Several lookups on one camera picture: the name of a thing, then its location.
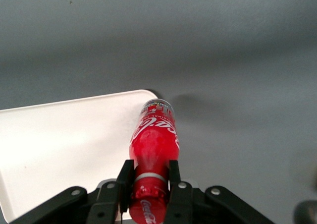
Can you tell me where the beige rectangular tray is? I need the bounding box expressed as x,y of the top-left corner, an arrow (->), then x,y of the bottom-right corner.
0,89 -> 159,224

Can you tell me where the red coke bottle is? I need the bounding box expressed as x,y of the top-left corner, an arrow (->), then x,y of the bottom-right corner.
128,98 -> 181,224

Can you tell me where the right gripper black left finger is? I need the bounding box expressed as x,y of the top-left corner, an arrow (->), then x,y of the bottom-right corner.
86,159 -> 136,224

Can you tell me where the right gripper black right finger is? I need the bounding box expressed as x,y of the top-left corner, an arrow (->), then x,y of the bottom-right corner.
164,160 -> 196,224

